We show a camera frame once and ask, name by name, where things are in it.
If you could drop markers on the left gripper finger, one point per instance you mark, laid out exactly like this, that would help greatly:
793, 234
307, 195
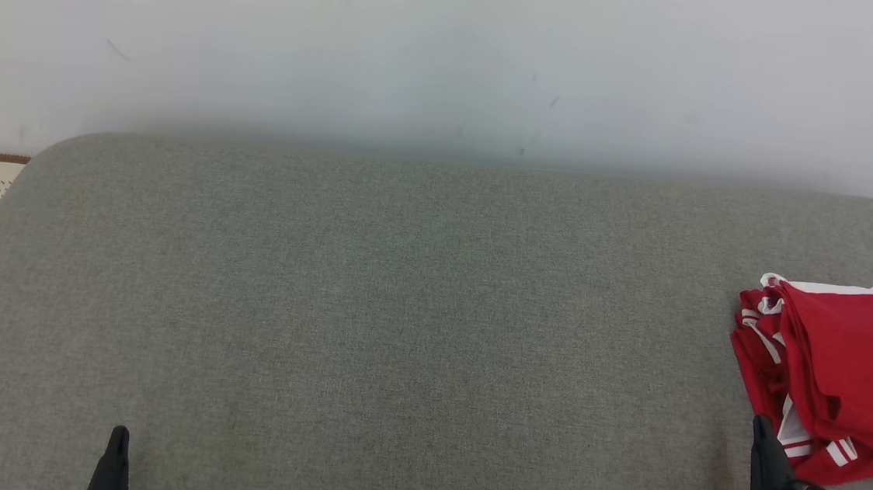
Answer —
110, 476

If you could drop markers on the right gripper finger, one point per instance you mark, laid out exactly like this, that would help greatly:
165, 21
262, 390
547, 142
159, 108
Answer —
767, 473

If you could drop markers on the red basketball jersey number 23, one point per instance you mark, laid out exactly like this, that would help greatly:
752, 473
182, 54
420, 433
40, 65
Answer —
840, 362

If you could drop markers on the grey fabric sofa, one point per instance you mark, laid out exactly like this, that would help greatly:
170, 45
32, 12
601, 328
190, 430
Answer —
400, 312

